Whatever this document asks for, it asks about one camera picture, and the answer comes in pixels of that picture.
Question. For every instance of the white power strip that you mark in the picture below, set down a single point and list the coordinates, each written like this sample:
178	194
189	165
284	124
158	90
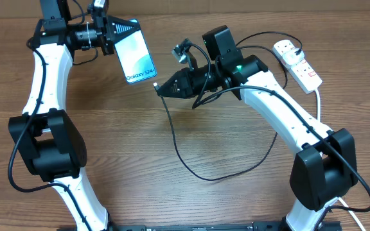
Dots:
302	72

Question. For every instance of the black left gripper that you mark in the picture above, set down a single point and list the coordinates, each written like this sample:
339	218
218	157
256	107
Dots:
113	23

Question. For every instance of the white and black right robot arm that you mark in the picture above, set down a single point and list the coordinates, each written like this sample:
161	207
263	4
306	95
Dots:
325	163

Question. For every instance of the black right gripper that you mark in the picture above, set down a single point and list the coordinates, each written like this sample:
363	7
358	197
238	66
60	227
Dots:
185	79

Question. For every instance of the white charger plug adapter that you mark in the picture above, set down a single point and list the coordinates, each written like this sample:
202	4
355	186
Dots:
294	56

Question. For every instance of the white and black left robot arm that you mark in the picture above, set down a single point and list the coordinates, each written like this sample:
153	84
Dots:
44	136

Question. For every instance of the blue Samsung Galaxy smartphone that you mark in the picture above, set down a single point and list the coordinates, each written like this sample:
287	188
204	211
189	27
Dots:
135	58

